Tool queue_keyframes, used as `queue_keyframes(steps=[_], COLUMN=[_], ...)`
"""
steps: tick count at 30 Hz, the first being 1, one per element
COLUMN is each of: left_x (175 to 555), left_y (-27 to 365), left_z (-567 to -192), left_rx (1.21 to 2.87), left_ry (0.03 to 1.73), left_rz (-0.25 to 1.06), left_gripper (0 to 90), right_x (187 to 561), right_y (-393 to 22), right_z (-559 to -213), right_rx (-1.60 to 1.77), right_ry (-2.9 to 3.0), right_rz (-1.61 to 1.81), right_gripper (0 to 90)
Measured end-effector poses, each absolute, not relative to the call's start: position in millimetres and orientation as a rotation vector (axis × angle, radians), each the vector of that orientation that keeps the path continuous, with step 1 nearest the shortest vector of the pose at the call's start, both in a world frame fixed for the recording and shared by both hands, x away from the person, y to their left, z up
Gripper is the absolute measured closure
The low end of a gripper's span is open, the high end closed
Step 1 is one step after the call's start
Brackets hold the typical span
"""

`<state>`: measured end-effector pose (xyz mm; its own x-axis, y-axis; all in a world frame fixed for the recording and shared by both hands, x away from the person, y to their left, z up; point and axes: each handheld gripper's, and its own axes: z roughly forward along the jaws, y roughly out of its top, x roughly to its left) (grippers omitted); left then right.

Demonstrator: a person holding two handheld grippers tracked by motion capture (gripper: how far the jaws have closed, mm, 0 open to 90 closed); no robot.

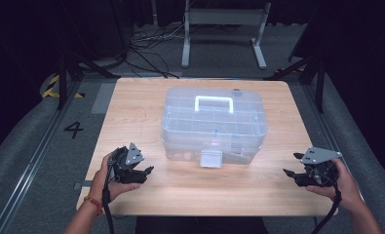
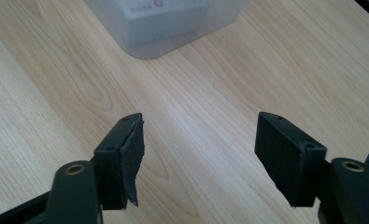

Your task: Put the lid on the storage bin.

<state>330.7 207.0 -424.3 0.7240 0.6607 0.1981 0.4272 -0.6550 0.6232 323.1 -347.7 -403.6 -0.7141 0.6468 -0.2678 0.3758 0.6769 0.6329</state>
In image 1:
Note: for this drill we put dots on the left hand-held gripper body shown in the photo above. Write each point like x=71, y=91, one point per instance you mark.
x=128, y=165

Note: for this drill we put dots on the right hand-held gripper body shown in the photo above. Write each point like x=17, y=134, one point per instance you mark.
x=320, y=169

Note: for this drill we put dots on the clear plastic storage box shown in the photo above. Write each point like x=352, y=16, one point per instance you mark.
x=212, y=130

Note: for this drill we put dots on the person's left hand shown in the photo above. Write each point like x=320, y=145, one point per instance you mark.
x=102, y=182

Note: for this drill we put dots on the person's right hand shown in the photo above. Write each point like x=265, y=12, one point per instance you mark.
x=346, y=185

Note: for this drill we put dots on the person's dark clothing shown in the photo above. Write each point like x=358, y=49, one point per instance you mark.
x=200, y=226

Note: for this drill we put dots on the black tripod stand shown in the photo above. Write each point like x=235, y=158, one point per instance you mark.
x=63, y=74
x=316, y=74

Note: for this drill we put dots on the yellow and black tape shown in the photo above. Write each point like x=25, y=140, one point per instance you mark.
x=50, y=91

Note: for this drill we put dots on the white metal stand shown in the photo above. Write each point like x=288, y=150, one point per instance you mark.
x=225, y=16

